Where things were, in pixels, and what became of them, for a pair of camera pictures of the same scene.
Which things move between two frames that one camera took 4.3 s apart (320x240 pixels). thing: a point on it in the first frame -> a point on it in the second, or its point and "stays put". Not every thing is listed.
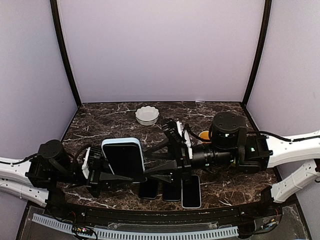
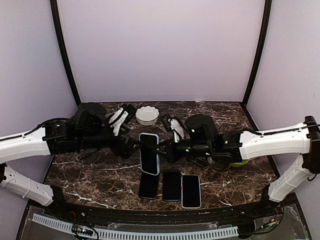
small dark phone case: x=124 y=160 -> x=150 y=160
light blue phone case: x=125 y=157 -> x=149 y=158
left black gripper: x=96 y=175 -> x=126 y=151
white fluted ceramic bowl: x=147 y=115 stays put
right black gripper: x=182 y=162 -> x=170 y=155
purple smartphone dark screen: x=172 y=191 stays put
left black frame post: x=60 y=39 stays put
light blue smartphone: x=191 y=197 stays put
